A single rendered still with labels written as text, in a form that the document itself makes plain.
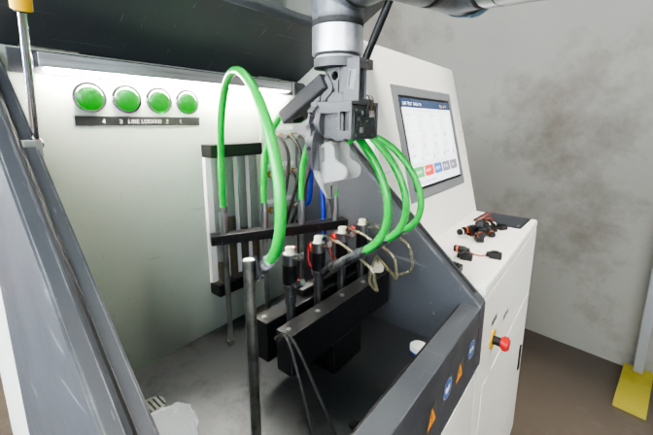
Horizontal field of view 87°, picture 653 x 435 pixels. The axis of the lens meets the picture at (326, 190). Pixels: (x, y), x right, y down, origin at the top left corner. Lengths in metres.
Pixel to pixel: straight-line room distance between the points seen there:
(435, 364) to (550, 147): 1.95
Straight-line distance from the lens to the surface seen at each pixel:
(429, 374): 0.63
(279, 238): 0.41
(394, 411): 0.57
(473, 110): 2.60
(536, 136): 2.47
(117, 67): 0.73
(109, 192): 0.76
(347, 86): 0.51
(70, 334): 0.43
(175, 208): 0.81
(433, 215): 1.16
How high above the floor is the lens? 1.34
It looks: 11 degrees down
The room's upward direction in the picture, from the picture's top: straight up
